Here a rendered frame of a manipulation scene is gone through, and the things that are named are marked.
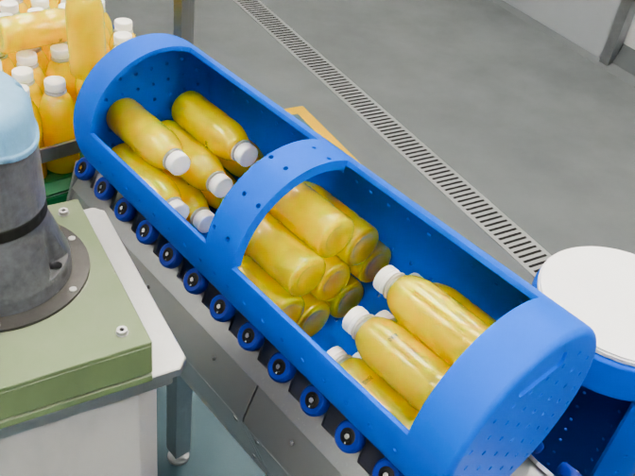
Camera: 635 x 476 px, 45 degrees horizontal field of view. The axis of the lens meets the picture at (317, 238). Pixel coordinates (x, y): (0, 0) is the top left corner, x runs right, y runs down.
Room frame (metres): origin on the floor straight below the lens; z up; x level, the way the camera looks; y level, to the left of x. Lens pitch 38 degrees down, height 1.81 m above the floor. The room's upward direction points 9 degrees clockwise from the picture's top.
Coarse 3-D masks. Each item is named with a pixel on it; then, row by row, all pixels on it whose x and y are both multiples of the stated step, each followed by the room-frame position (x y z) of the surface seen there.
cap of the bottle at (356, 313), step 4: (352, 308) 0.75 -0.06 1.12; (356, 308) 0.75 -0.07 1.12; (360, 308) 0.75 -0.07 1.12; (352, 312) 0.74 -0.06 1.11; (356, 312) 0.74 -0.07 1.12; (360, 312) 0.74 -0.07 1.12; (364, 312) 0.74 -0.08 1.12; (368, 312) 0.75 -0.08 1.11; (348, 316) 0.74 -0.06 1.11; (352, 316) 0.74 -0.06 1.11; (356, 316) 0.74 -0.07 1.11; (360, 316) 0.74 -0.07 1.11; (344, 320) 0.74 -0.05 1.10; (348, 320) 0.73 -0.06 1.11; (352, 320) 0.73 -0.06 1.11; (356, 320) 0.73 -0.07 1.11; (344, 324) 0.73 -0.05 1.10; (348, 324) 0.73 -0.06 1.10; (352, 324) 0.73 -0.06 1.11; (344, 328) 0.73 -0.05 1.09; (348, 328) 0.73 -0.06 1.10; (348, 332) 0.73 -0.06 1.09
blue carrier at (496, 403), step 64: (128, 64) 1.13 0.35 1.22; (192, 64) 1.28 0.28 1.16; (256, 128) 1.21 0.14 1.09; (128, 192) 1.00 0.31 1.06; (256, 192) 0.85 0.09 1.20; (384, 192) 0.88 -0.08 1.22; (192, 256) 0.87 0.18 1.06; (448, 256) 0.88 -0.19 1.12; (256, 320) 0.76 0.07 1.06; (512, 320) 0.64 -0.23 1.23; (576, 320) 0.68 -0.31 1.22; (320, 384) 0.66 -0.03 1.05; (448, 384) 0.58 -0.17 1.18; (512, 384) 0.57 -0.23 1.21; (576, 384) 0.70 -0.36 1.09; (384, 448) 0.58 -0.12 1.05; (448, 448) 0.53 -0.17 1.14; (512, 448) 0.62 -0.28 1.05
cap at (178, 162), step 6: (168, 156) 1.05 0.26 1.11; (174, 156) 1.04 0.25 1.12; (180, 156) 1.04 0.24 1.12; (186, 156) 1.05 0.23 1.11; (168, 162) 1.04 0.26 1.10; (174, 162) 1.03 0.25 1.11; (180, 162) 1.04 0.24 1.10; (186, 162) 1.05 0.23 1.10; (168, 168) 1.03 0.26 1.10; (174, 168) 1.03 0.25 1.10; (180, 168) 1.04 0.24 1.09; (186, 168) 1.05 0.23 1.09; (174, 174) 1.03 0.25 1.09; (180, 174) 1.04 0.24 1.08
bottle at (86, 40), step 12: (72, 0) 1.29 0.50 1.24; (84, 0) 1.29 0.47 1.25; (96, 0) 1.31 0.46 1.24; (72, 12) 1.29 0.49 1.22; (84, 12) 1.29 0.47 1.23; (96, 12) 1.30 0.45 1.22; (72, 24) 1.29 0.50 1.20; (84, 24) 1.29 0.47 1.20; (96, 24) 1.30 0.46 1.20; (72, 36) 1.29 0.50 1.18; (84, 36) 1.29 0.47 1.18; (96, 36) 1.30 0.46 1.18; (72, 48) 1.29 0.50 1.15; (84, 48) 1.28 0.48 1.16; (96, 48) 1.30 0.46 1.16; (72, 60) 1.29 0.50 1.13; (84, 60) 1.28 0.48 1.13; (96, 60) 1.30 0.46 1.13; (72, 72) 1.29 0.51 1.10; (84, 72) 1.28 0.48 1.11
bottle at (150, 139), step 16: (112, 112) 1.14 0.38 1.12; (128, 112) 1.13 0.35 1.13; (144, 112) 1.14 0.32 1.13; (112, 128) 1.13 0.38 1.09; (128, 128) 1.10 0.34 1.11; (144, 128) 1.09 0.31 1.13; (160, 128) 1.09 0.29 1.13; (128, 144) 1.10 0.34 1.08; (144, 144) 1.07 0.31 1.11; (160, 144) 1.06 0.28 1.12; (176, 144) 1.07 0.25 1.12; (144, 160) 1.07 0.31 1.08; (160, 160) 1.05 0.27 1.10
